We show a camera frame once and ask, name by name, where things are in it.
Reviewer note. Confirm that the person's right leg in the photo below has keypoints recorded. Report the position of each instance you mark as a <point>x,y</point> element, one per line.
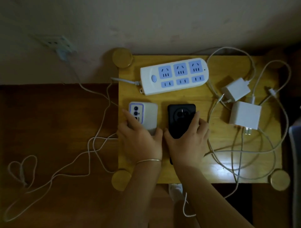
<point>185,216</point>

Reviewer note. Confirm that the white phone purple camera trim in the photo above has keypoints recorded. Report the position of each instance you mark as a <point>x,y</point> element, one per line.
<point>150,115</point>

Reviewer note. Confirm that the person's left hand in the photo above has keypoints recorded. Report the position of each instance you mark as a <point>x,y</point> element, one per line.
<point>141,143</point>

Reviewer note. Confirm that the person's right hand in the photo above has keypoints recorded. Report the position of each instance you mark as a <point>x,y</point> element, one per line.
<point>188,148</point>

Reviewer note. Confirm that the wooden bedside table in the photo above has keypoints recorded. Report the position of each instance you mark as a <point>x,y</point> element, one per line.
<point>200,101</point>

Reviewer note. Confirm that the person's right forearm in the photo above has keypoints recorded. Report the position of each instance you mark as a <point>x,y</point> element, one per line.
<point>211,204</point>

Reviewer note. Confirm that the white blue power strip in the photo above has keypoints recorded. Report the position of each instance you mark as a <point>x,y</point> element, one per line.
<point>148,70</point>

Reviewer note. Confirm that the person's white right shoe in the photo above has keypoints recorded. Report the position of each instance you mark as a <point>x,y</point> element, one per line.
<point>176,191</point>

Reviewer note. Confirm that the small white charger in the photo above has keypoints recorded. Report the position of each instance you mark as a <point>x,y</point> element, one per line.
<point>235,90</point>

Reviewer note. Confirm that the person's left forearm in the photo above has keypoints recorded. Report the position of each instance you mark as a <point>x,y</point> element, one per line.
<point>136,199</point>

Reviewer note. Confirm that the black phone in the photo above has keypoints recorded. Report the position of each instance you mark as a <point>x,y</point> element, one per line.
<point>178,122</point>

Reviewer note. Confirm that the large white charger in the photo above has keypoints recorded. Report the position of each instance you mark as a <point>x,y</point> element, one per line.
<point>245,115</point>

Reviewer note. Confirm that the white wall socket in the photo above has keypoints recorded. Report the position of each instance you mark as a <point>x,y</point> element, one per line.
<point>50,42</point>

